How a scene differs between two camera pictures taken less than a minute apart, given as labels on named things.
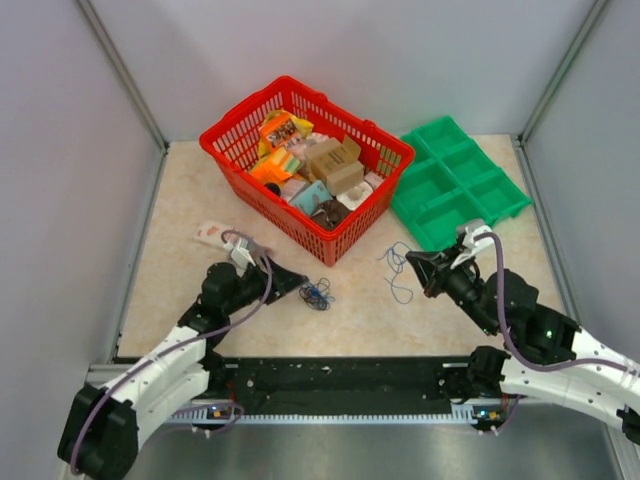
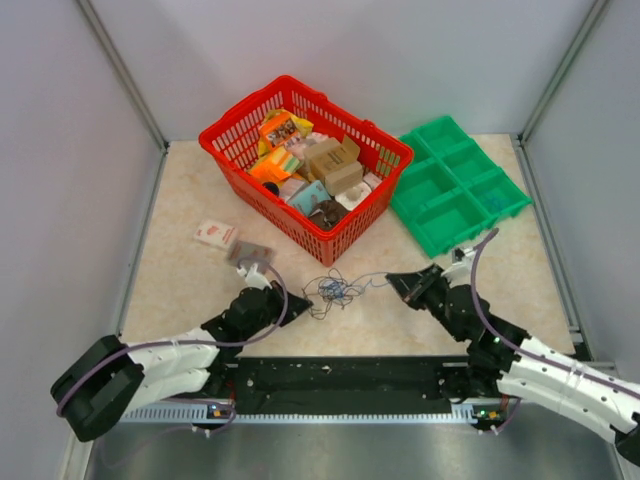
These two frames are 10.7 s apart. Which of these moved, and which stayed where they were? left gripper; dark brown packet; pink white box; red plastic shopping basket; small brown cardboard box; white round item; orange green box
Moved: left gripper
Stayed: pink white box; white round item; small brown cardboard box; orange green box; dark brown packet; red plastic shopping basket
